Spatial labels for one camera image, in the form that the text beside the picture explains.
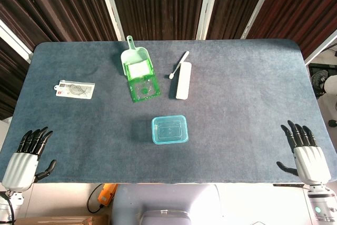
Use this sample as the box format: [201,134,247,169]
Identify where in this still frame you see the white pad in case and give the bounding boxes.
[127,61,151,77]

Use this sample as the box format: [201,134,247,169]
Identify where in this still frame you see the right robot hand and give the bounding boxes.
[276,120,332,186]

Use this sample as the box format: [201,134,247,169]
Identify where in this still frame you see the green transparent plastic case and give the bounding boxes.
[124,60,161,104]

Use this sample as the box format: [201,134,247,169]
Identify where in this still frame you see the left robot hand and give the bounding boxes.
[1,126,57,193]

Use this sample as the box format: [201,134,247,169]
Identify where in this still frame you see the ruler set in clear bag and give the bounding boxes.
[54,80,96,100]

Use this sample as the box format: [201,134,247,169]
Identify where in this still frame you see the blue felt table cover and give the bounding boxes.
[0,39,337,185]

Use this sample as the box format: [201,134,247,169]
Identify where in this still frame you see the mint green plastic dustpan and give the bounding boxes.
[121,35,153,77]

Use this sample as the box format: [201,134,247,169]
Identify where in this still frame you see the orange handheld device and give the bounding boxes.
[98,182,118,207]

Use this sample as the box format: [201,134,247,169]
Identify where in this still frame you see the black cable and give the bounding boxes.
[87,183,106,214]

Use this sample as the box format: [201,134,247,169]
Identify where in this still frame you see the brown pleated curtain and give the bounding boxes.
[0,0,337,120]

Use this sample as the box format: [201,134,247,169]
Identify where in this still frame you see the black equipment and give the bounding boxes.
[308,63,337,97]

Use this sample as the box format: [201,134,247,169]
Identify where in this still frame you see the white rectangular case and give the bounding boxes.
[175,62,192,101]

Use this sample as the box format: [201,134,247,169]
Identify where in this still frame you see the white rounded object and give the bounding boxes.
[323,75,337,94]

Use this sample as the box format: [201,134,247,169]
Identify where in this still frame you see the white frame post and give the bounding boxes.
[95,0,126,42]
[241,0,280,40]
[195,0,222,41]
[305,28,337,65]
[0,18,34,64]

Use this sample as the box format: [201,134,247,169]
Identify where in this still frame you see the white small spoon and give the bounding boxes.
[168,51,190,80]

